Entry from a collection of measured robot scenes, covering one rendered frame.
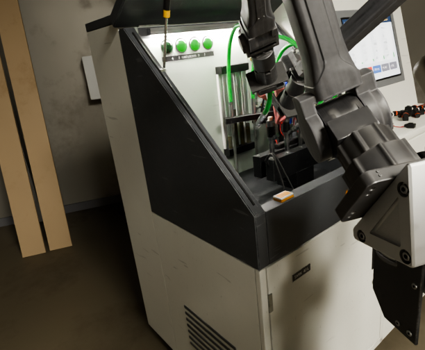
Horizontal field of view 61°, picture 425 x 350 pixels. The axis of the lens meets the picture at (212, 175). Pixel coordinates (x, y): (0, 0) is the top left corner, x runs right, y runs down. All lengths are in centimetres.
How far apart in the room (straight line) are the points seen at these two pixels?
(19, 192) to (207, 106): 201
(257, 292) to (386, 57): 130
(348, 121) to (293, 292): 75
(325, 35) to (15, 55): 287
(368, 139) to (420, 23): 348
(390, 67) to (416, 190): 156
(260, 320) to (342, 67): 78
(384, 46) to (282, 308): 130
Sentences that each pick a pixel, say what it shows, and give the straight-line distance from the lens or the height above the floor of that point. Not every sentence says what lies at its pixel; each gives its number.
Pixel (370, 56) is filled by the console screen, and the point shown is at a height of 125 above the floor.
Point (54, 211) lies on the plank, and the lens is 310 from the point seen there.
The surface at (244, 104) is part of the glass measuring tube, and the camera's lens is 153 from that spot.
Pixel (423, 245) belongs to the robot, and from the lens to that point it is 43.
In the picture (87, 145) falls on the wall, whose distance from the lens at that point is 363.
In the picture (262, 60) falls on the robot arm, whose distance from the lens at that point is 90.
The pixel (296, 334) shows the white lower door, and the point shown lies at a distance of 125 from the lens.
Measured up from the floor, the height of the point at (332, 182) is 94.
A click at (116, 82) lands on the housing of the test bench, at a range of 138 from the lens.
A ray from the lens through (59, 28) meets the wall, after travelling 357.
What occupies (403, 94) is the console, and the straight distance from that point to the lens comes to 203.
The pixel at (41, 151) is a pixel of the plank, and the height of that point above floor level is 76.
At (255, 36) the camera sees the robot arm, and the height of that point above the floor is 137.
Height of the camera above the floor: 135
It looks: 19 degrees down
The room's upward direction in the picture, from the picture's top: 7 degrees counter-clockwise
